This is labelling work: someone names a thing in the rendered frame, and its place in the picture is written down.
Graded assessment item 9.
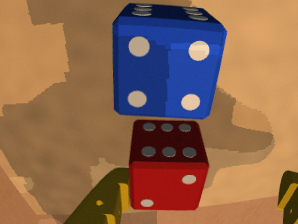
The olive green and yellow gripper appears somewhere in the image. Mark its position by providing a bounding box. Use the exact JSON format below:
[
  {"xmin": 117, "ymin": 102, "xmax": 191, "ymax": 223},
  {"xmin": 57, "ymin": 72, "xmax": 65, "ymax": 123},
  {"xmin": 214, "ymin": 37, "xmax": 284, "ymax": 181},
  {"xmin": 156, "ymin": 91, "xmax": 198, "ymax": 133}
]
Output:
[{"xmin": 63, "ymin": 167, "xmax": 298, "ymax": 224}]

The red die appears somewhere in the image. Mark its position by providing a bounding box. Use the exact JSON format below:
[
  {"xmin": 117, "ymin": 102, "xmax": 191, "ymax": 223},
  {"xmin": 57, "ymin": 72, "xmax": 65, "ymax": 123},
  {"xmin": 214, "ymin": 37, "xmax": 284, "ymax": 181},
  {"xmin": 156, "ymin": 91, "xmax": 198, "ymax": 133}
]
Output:
[{"xmin": 129, "ymin": 119, "xmax": 209, "ymax": 210}]

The blue die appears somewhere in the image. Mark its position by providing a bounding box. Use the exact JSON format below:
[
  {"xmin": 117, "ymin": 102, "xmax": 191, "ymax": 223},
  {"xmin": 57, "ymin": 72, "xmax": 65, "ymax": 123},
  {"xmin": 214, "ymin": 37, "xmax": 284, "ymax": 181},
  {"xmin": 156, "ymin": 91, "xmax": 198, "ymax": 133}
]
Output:
[{"xmin": 112, "ymin": 3, "xmax": 227, "ymax": 120}]

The tan flat mat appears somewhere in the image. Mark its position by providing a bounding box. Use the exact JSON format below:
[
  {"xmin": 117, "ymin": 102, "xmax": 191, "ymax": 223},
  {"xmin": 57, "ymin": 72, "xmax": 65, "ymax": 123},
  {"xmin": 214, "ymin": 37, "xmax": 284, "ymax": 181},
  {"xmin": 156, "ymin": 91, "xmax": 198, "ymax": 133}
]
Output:
[{"xmin": 0, "ymin": 0, "xmax": 298, "ymax": 215}]

